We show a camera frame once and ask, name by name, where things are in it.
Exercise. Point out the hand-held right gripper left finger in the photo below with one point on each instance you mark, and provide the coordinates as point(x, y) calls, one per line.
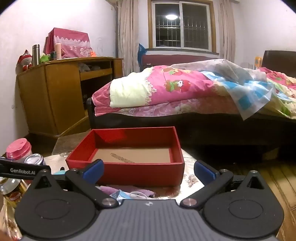
point(93, 171)

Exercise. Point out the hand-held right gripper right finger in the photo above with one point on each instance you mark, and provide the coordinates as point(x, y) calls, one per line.
point(203, 172)

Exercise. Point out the blue face mask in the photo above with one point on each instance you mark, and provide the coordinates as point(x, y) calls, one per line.
point(121, 195)

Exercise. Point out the red cardboard box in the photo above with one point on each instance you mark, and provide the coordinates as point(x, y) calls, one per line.
point(138, 173)

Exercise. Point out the white cloth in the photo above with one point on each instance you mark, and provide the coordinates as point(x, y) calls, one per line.
point(138, 196)

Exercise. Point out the purple towel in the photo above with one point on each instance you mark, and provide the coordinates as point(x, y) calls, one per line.
point(143, 192)

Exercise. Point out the silver drink can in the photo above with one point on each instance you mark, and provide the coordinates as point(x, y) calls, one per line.
point(34, 159)

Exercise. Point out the pink lidded plastic jar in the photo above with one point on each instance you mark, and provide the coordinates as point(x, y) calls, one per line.
point(18, 149)

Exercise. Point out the glass jar with brown label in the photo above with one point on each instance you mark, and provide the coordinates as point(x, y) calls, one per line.
point(11, 194)

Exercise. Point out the corrugated cardboard strip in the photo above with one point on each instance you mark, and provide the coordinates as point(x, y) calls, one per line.
point(122, 158)

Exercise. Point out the small teal object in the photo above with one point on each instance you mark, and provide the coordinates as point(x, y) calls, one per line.
point(60, 172)

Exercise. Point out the dark wooden bed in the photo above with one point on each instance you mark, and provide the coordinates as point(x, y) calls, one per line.
point(208, 129)

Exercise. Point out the wooden desk cabinet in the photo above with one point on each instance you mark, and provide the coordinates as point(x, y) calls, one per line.
point(46, 97)

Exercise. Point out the pink cartoon printed quilt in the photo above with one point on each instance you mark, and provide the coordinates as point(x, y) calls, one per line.
point(161, 90)

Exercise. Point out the blue checked thin sheet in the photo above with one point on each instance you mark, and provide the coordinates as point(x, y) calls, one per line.
point(240, 78)

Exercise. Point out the grey cloth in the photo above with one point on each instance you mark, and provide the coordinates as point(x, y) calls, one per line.
point(86, 67)

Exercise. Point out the red white plush doll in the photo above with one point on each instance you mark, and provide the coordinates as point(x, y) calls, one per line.
point(25, 60)

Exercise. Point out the green plush toy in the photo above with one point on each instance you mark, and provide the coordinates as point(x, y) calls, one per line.
point(45, 58)

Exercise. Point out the steel thermos flask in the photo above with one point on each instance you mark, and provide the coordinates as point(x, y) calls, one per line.
point(35, 55)

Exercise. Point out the orange small toy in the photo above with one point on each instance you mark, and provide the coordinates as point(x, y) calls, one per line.
point(93, 54)

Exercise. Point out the dark small jar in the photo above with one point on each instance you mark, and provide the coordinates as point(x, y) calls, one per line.
point(53, 56)

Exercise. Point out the yellow small object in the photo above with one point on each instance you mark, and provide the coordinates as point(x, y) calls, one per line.
point(258, 62)

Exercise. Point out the pink bottle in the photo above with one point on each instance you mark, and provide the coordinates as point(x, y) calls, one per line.
point(58, 51)

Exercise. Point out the blue plastic bag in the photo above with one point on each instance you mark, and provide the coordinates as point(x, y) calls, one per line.
point(141, 53)

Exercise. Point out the pink cloth covered box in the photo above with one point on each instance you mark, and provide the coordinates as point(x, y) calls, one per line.
point(69, 41)

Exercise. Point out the beige curtain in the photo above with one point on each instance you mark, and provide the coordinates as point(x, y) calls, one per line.
point(128, 37)
point(227, 30)

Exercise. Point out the wooden framed barred window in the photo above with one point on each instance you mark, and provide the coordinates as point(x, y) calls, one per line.
point(182, 25)

